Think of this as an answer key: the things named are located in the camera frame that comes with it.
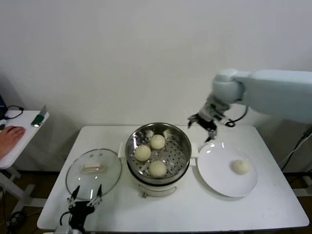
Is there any dark laptop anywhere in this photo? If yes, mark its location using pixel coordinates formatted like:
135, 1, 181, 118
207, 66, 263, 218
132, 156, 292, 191
0, 94, 7, 120

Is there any stainless steel steamer basket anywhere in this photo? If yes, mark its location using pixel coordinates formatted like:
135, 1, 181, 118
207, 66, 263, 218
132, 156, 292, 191
125, 122, 193, 181

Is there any white steamed baozi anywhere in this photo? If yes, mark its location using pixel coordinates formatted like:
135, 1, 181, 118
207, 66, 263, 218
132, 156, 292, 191
148, 160, 168, 178
134, 145, 152, 162
231, 159, 251, 176
149, 134, 166, 150

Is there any black wall power cable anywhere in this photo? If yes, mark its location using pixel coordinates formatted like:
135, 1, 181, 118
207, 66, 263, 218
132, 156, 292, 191
279, 126, 312, 171

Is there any white side desk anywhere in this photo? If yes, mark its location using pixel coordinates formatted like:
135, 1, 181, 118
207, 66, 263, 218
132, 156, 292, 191
0, 110, 50, 213

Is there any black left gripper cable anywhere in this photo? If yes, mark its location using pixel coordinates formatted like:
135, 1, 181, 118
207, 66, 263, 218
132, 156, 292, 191
59, 213, 71, 228

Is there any white round plate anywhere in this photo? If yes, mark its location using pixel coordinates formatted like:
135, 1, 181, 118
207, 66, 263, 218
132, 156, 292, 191
196, 142, 258, 198

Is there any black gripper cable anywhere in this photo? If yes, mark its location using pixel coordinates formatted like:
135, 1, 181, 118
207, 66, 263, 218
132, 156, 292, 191
226, 104, 249, 127
59, 213, 71, 228

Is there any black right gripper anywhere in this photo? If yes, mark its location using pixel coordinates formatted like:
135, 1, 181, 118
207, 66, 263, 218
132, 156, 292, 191
187, 111, 219, 143

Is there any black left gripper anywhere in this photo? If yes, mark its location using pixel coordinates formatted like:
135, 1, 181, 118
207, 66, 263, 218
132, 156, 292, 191
66, 184, 103, 232

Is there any bare human hand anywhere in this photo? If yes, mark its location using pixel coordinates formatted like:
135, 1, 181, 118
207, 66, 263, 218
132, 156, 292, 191
0, 126, 26, 159

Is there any black floor cable bundle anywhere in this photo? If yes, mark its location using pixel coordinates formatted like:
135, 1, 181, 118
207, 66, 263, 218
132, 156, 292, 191
7, 211, 39, 229

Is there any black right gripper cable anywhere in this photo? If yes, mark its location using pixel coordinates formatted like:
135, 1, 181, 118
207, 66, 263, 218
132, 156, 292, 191
226, 104, 249, 127

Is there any glass pot lid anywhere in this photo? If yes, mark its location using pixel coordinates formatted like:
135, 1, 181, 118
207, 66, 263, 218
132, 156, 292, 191
65, 148, 123, 201

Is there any black cable on desk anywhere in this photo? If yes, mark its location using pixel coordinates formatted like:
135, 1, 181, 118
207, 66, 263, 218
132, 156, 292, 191
4, 105, 24, 120

